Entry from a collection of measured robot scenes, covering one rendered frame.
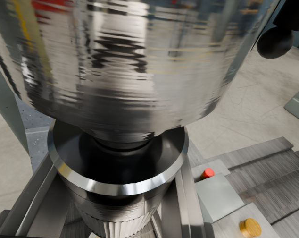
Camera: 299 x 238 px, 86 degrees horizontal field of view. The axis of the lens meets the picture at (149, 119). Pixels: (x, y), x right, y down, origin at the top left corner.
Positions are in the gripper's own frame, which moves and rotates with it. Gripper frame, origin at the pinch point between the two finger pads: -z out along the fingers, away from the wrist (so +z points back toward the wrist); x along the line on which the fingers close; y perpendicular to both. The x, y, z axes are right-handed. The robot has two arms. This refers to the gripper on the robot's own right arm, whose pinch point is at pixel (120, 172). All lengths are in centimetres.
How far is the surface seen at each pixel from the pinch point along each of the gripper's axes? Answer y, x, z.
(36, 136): 27.7, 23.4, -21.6
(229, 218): 18.3, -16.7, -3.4
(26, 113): 22.7, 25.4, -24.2
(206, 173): 15.8, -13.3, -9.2
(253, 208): 18.3, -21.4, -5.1
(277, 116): 121, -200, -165
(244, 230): 17.5, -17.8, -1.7
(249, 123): 121, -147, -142
